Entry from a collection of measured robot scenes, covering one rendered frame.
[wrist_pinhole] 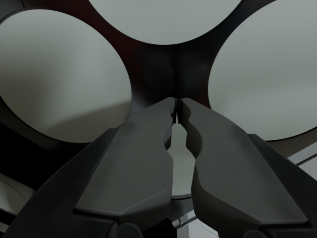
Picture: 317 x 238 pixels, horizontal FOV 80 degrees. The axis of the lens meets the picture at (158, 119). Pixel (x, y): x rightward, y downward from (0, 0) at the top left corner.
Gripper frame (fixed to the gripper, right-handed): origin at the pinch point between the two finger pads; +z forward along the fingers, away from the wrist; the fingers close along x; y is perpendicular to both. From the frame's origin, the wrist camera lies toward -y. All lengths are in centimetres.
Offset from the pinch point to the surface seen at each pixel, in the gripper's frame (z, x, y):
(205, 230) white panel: 6.9, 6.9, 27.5
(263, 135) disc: 1.8, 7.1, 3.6
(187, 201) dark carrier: 1.8, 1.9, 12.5
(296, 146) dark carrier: 1.8, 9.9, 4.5
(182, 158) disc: 1.7, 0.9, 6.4
